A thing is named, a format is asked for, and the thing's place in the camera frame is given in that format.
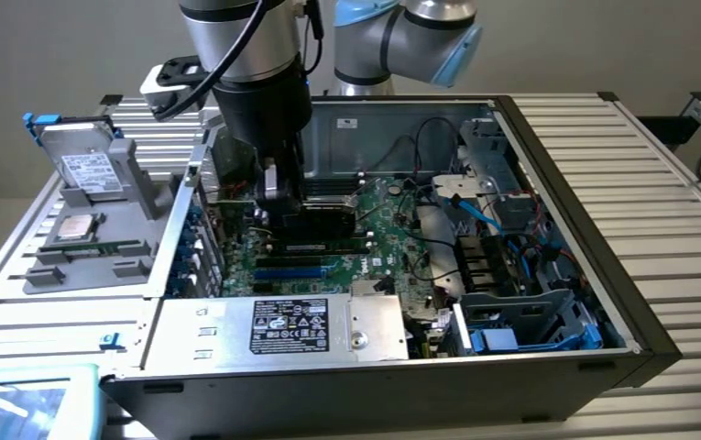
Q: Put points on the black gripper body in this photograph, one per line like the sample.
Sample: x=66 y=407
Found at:
x=265 y=114

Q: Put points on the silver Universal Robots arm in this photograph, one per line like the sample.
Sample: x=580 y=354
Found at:
x=240 y=41

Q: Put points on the black CPU cooler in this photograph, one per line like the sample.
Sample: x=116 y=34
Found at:
x=329 y=215

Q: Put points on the grey parts rack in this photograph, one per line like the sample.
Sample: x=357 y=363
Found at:
x=136 y=192

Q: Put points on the black installed RAM stick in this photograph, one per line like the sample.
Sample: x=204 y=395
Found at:
x=325 y=248

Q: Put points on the silver hard disk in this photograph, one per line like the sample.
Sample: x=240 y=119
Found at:
x=84 y=160

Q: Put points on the black long expansion slot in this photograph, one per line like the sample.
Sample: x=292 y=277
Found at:
x=289 y=262

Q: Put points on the green motherboard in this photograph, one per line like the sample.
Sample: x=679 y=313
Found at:
x=381 y=238

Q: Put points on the blue expansion slot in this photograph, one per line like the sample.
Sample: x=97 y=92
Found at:
x=289 y=273

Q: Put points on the black short expansion slot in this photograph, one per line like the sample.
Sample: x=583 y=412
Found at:
x=265 y=289

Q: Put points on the silver drive cage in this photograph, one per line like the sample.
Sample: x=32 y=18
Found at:
x=485 y=183

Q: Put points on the silver CPU chip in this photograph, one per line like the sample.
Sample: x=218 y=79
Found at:
x=78 y=227

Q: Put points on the green RAM stick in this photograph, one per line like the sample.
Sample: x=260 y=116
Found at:
x=90 y=249

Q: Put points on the silver power supply unit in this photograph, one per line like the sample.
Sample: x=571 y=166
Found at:
x=301 y=330

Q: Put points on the blue panel latch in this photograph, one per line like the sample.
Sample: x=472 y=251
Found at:
x=110 y=342

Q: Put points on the grey slotted metal panel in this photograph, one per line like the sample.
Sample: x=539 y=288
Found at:
x=50 y=321

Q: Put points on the grey disk bay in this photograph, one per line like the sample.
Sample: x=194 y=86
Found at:
x=521 y=311

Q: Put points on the blue disk caddy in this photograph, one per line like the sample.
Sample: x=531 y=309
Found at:
x=497 y=341

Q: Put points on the black open PC case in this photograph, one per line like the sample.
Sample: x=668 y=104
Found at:
x=387 y=394

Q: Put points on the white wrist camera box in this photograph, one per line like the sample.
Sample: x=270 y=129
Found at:
x=161 y=87

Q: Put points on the blue disk bracket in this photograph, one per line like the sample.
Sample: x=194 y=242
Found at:
x=34 y=130

